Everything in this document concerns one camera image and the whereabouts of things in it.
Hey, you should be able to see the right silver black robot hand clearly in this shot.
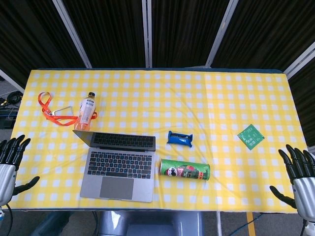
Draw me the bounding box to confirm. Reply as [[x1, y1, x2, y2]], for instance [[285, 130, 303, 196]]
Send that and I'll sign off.
[[269, 144, 315, 217]]

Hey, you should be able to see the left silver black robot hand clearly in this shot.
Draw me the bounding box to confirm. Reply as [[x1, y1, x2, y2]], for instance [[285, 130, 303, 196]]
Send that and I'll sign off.
[[0, 134, 40, 207]]

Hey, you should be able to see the silver grey laptop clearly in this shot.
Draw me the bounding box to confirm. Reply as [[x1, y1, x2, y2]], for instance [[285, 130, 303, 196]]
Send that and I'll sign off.
[[72, 129, 157, 203]]

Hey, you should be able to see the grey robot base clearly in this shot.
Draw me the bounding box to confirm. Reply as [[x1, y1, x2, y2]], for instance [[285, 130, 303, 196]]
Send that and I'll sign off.
[[98, 210, 205, 236]]

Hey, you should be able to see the green square sachet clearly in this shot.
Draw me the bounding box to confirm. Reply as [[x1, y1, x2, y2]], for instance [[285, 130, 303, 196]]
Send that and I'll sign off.
[[237, 124, 265, 150]]

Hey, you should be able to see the clear badge card holder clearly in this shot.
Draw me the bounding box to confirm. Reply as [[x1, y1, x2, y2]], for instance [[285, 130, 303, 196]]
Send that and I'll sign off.
[[53, 105, 74, 118]]

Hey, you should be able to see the white table leg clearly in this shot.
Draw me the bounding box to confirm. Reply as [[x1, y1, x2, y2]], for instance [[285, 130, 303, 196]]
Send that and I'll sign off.
[[216, 211, 222, 236]]

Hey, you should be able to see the orange drink plastic bottle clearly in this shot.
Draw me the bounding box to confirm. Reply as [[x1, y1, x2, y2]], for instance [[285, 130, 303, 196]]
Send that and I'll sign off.
[[73, 91, 97, 131]]

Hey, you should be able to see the green Pringles can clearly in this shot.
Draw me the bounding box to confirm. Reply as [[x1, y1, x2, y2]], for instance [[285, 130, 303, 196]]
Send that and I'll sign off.
[[159, 158, 211, 182]]

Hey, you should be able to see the blue snack packet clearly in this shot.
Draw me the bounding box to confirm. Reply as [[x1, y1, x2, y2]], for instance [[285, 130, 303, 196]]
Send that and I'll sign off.
[[167, 130, 194, 148]]

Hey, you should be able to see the black pleated partition panel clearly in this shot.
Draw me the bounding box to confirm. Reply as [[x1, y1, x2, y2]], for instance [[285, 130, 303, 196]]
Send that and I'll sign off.
[[211, 0, 315, 72], [150, 0, 232, 68], [0, 0, 86, 87], [61, 0, 148, 69]]

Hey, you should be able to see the yellow white checkered tablecloth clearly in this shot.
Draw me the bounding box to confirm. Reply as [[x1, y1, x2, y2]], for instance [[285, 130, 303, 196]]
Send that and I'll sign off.
[[11, 69, 311, 212]]

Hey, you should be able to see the orange lanyard strap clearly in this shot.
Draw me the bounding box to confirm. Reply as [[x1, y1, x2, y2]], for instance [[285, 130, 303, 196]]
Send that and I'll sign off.
[[37, 92, 98, 126]]

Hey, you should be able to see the black cable bundle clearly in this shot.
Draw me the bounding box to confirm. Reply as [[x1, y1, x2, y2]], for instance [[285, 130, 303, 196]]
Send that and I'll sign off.
[[0, 90, 23, 108]]

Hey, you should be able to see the silver partition frame post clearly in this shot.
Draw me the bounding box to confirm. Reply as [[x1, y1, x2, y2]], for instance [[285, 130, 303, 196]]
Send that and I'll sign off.
[[0, 68, 25, 94], [143, 0, 154, 69], [282, 40, 315, 79], [52, 0, 93, 69], [204, 0, 237, 68]]

